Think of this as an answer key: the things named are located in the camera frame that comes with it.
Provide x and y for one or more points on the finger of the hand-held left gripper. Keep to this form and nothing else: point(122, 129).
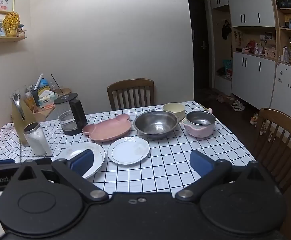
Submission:
point(1, 162)

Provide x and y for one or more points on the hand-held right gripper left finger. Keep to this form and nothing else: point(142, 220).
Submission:
point(82, 163)

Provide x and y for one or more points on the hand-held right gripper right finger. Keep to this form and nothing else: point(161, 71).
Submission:
point(200, 163)

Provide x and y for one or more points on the pink bear-shaped plate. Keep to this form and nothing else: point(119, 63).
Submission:
point(108, 130)

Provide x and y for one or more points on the cream bowl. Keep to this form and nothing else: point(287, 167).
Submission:
point(174, 110)

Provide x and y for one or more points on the white round plate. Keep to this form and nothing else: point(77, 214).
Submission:
point(129, 151)
point(68, 152)

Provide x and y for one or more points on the black white checkered tablecloth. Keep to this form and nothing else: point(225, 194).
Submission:
point(173, 155)

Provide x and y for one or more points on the pink steel-lined bowl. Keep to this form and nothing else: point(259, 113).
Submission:
point(200, 127)

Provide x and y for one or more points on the white steel tumbler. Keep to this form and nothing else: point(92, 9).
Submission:
point(36, 142)

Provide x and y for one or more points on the beige thermos jug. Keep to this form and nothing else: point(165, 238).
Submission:
point(18, 122)

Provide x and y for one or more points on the glass electric kettle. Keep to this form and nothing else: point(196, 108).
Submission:
point(71, 115)

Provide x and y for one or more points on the large stainless steel bowl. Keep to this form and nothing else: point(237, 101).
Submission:
point(156, 125)

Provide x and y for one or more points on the white black sneaker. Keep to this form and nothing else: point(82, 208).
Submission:
point(240, 107)
point(235, 104)

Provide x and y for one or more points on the orange child shoe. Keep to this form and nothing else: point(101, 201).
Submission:
point(254, 119)
point(262, 129)

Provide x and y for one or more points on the tissue box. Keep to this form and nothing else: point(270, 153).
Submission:
point(47, 99)

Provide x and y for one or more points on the beige child shoe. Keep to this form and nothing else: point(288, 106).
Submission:
point(271, 136)

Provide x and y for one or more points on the brown wooden slatted chair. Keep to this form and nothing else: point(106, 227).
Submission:
point(280, 140)
point(130, 85)

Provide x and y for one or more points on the white lower cabinet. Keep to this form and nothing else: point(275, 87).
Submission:
point(253, 80)

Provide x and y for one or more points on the white cabinet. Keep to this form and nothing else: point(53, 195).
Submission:
point(250, 2)
point(253, 80)

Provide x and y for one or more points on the teal box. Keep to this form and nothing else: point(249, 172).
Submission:
point(227, 65)

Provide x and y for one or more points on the black hanging bag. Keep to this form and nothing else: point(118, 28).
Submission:
point(226, 31)

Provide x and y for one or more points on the golden ornament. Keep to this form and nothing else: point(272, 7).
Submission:
point(11, 23)

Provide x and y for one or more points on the white upper cabinet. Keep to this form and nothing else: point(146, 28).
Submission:
point(250, 2)

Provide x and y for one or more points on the wooden wall shelf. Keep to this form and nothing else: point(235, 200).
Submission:
point(5, 40)

